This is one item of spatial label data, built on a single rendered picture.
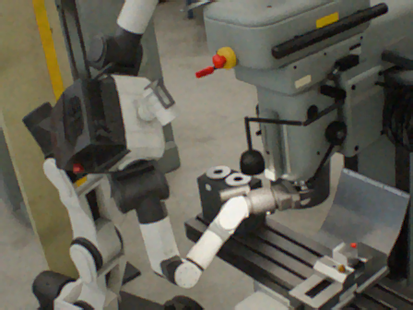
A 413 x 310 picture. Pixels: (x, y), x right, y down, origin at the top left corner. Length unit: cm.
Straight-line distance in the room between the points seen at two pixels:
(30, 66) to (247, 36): 187
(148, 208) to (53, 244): 191
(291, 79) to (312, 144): 25
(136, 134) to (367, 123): 71
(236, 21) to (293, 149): 45
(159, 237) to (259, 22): 68
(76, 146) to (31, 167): 166
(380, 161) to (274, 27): 87
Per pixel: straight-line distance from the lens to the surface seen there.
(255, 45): 175
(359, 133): 213
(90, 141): 189
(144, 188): 195
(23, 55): 343
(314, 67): 190
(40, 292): 288
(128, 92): 203
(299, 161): 202
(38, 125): 228
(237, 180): 251
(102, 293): 257
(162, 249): 200
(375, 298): 221
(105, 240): 244
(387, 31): 215
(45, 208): 372
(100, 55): 206
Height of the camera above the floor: 238
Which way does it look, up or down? 27 degrees down
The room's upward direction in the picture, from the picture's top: 9 degrees counter-clockwise
